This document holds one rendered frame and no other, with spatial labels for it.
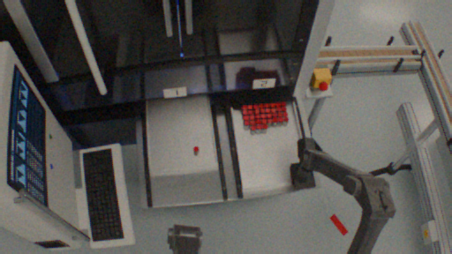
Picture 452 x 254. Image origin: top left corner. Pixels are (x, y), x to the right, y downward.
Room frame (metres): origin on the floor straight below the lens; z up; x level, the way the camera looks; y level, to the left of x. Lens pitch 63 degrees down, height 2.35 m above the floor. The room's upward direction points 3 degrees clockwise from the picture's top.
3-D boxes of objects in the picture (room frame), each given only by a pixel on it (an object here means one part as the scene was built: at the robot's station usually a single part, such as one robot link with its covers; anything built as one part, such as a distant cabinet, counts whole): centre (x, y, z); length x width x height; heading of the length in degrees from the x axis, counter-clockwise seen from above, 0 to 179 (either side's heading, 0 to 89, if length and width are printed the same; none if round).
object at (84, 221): (0.43, 0.52, 0.79); 0.45 x 0.28 x 0.03; 15
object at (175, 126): (0.72, 0.18, 0.90); 0.34 x 0.26 x 0.04; 10
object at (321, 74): (0.94, -0.38, 0.99); 0.08 x 0.07 x 0.07; 10
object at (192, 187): (0.68, 0.00, 0.87); 0.70 x 0.48 x 0.02; 100
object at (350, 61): (1.13, -0.63, 0.92); 0.69 x 0.16 x 0.16; 100
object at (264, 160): (0.67, -0.17, 0.90); 0.34 x 0.26 x 0.04; 10
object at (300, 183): (0.51, -0.28, 1.02); 0.10 x 0.07 x 0.07; 10
